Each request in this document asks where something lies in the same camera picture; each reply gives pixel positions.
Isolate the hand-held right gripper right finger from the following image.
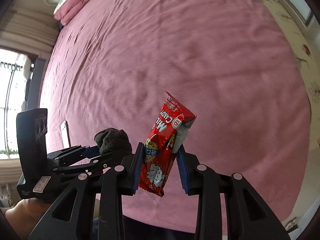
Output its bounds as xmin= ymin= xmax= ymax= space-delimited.
xmin=176 ymin=145 xmax=292 ymax=240

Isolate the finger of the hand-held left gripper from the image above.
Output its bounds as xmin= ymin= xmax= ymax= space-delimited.
xmin=47 ymin=145 xmax=101 ymax=167
xmin=53 ymin=155 xmax=118 ymax=178

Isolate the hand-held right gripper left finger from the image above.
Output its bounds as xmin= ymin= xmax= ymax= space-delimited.
xmin=28 ymin=142 xmax=145 ymax=240

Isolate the red candy packet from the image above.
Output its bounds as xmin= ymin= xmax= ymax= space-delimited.
xmin=138 ymin=89 xmax=197 ymax=197

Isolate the dark grey knitted sock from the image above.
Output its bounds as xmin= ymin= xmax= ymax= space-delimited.
xmin=94 ymin=128 xmax=133 ymax=158

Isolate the person's left hand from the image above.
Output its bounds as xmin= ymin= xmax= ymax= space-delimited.
xmin=5 ymin=198 xmax=52 ymax=240

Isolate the tan and white flat box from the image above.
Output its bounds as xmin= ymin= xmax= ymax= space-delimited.
xmin=61 ymin=120 xmax=71 ymax=149

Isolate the window with metal grille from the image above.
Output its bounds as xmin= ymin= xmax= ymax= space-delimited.
xmin=0 ymin=47 xmax=33 ymax=160

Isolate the pink bed sheet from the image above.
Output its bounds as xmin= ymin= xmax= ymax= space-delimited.
xmin=39 ymin=0 xmax=312 ymax=234

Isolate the beige curtain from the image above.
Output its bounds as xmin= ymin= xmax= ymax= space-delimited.
xmin=0 ymin=6 xmax=58 ymax=53

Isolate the pink pillow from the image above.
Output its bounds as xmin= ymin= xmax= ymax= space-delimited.
xmin=54 ymin=0 xmax=101 ymax=26

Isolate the cream patterned play mat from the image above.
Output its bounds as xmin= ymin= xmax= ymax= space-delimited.
xmin=246 ymin=0 xmax=320 ymax=155

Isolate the sliding glass door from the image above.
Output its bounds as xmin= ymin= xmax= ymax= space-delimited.
xmin=267 ymin=0 xmax=316 ymax=28

